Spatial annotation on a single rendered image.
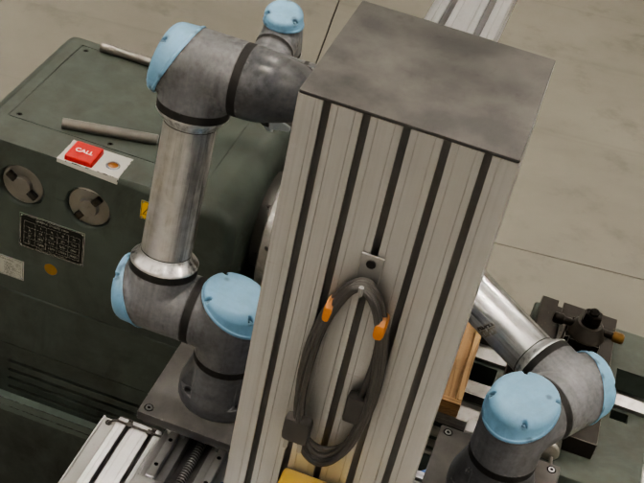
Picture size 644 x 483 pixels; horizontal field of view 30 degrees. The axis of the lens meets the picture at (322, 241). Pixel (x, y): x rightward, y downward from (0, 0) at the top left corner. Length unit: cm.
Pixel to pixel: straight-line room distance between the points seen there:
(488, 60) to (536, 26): 490
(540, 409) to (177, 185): 67
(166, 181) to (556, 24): 466
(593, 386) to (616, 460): 58
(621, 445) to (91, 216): 121
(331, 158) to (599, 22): 531
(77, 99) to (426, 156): 148
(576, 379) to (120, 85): 125
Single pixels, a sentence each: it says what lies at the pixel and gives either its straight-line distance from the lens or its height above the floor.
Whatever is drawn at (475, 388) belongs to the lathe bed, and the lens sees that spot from 272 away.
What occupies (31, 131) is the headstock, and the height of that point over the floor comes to 126.
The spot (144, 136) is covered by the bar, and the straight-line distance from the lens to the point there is 254.
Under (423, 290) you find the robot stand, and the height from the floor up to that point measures 182.
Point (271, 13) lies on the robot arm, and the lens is 226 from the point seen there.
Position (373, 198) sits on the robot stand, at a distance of 133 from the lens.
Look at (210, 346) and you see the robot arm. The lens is 201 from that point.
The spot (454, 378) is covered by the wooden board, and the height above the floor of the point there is 89.
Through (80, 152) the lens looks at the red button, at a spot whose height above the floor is 127.
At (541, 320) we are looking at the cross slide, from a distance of 279.
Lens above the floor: 269
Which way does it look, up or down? 37 degrees down
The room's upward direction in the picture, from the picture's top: 13 degrees clockwise
